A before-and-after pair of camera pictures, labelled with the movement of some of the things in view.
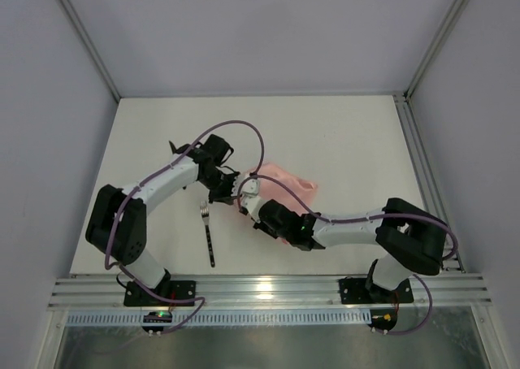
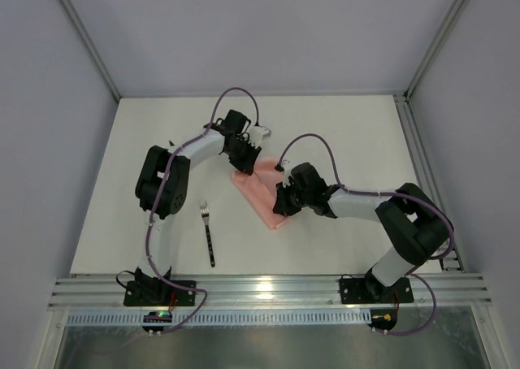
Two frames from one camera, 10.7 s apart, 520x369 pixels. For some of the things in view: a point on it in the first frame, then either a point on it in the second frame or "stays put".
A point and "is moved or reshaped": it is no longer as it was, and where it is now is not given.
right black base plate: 355,291 stays put
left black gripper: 223,187 -> 242,154
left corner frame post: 86,39 stays put
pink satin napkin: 280,185 is moved or reshaped
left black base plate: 136,295 stays put
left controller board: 157,317 stays put
